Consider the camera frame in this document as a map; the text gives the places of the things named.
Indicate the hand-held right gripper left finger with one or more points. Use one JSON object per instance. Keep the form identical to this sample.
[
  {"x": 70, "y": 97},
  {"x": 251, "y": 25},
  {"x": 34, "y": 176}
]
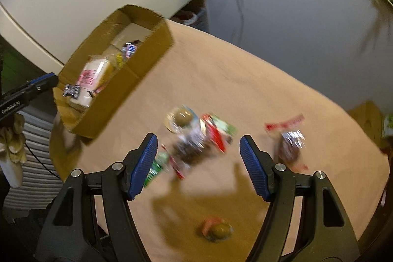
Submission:
[{"x": 142, "y": 166}]

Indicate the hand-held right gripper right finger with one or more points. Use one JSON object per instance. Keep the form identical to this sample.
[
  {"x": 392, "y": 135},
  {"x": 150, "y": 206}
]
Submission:
[{"x": 254, "y": 166}]

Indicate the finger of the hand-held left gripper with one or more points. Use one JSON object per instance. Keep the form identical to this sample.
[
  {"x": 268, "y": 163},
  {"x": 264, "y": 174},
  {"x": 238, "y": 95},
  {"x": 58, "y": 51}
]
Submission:
[{"x": 46, "y": 82}]

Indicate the green candy packet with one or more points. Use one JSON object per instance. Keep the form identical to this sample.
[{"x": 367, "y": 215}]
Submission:
[{"x": 156, "y": 168}]

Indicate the small black snack packet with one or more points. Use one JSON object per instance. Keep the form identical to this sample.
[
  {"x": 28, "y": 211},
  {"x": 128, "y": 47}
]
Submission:
[{"x": 72, "y": 90}]

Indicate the dark plum snack red-ended wrapper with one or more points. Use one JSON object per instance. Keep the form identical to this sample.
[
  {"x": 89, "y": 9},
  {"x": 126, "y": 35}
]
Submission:
[
  {"x": 288, "y": 151},
  {"x": 187, "y": 151}
]

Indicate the bread packet with pink print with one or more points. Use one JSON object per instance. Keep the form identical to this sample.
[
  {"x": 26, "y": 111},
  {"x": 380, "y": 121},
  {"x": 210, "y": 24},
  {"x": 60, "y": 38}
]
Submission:
[{"x": 87, "y": 77}]

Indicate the red and green snack packet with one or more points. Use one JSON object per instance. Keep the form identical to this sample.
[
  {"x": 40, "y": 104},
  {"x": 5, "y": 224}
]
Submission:
[{"x": 221, "y": 130}]

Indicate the round candy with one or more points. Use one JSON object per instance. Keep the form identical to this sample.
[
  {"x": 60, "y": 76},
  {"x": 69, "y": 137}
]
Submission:
[
  {"x": 219, "y": 229},
  {"x": 182, "y": 117}
]

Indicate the cardboard box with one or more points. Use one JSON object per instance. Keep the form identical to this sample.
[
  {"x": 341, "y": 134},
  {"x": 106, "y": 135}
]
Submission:
[{"x": 122, "y": 90}]

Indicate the chocolate bar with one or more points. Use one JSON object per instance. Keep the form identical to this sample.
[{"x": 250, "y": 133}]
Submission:
[{"x": 130, "y": 49}]

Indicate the person's left hand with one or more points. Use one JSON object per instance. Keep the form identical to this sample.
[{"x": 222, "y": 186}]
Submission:
[{"x": 13, "y": 139}]

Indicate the white ribbed radiator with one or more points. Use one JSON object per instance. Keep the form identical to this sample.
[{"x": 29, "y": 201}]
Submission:
[{"x": 33, "y": 188}]

